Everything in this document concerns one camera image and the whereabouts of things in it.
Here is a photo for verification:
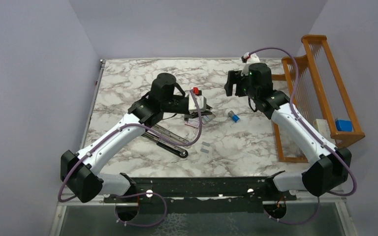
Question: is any red white staple box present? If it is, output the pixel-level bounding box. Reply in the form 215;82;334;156
185;119;200;128

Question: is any staple tray with staples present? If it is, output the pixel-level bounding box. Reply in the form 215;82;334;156
202;115;215;124

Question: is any long black silver stapler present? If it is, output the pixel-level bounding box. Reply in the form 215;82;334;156
141;123;189;159

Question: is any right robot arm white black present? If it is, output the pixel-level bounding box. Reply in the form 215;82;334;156
224;63;357;200

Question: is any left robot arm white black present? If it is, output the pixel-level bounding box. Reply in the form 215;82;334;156
58;73;210;203

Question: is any blue grey small cylinder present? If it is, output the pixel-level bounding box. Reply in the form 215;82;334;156
227;111;240;123

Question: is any wooden orange rack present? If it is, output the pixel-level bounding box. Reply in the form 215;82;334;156
272;34;365;148

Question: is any blue small box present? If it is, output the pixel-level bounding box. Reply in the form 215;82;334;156
335;119;353;132

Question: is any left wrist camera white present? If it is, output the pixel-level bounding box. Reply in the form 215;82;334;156
188;87;207;113

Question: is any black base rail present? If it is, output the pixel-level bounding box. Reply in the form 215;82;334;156
103;177;297;214

